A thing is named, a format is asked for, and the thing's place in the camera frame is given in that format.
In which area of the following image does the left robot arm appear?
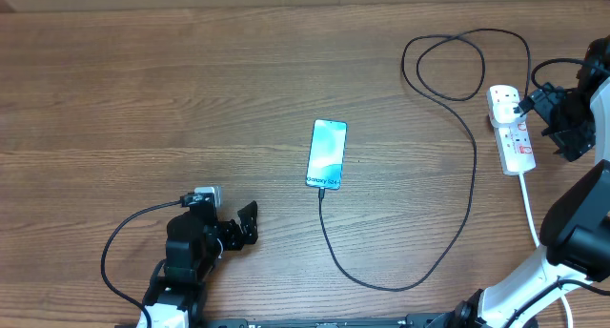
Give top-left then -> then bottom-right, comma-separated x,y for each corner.
137,201 -> 258,327

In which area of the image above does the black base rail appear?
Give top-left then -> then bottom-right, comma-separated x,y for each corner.
195,313 -> 447,328

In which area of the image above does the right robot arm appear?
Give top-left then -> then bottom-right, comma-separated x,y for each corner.
430,38 -> 609,327

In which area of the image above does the white power strip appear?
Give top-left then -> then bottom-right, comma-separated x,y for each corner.
486,85 -> 536,175

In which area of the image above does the blue Galaxy smartphone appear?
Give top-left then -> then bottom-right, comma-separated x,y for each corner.
306,119 -> 348,190

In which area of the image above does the white power strip cord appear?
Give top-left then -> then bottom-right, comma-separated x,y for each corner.
518,173 -> 575,328

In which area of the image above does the white USB charger plug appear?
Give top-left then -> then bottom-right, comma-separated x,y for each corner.
489,102 -> 527,129

